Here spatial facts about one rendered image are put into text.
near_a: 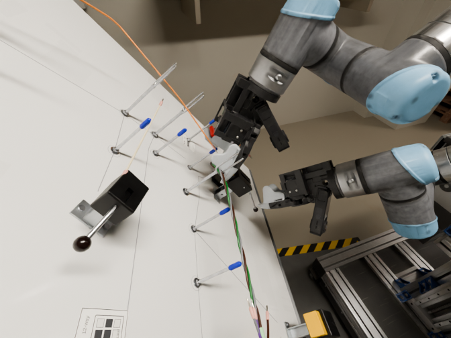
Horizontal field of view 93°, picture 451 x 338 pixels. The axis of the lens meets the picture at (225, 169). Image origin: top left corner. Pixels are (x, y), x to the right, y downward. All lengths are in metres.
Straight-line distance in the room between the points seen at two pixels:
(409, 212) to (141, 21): 1.96
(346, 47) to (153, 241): 0.42
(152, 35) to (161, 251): 1.87
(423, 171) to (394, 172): 0.04
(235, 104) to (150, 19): 1.69
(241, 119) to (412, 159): 0.30
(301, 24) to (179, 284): 0.42
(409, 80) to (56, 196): 0.43
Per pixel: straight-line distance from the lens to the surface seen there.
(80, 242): 0.22
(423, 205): 0.54
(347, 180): 0.49
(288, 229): 1.84
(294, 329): 0.63
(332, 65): 0.43
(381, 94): 0.36
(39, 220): 0.28
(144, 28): 2.06
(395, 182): 0.49
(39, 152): 0.32
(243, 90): 0.41
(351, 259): 1.61
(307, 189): 0.52
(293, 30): 0.39
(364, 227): 2.10
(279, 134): 0.44
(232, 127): 0.42
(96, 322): 0.28
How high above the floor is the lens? 1.54
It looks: 44 degrees down
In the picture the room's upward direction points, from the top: straight up
